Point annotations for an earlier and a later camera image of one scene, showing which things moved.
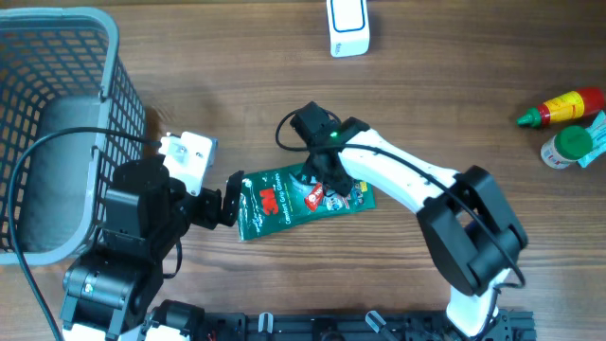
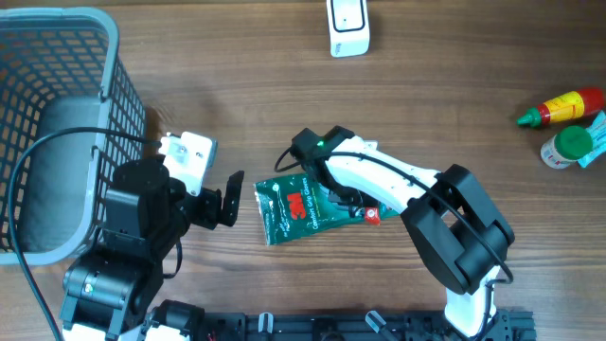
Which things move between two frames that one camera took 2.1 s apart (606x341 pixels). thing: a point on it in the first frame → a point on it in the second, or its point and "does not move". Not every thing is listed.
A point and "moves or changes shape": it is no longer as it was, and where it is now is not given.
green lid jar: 570,145 does not move
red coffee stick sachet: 315,197 → 372,216
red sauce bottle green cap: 571,105 does not move
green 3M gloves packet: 274,197 moves or changes shape
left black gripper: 209,199 does not move
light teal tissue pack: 597,131 does not move
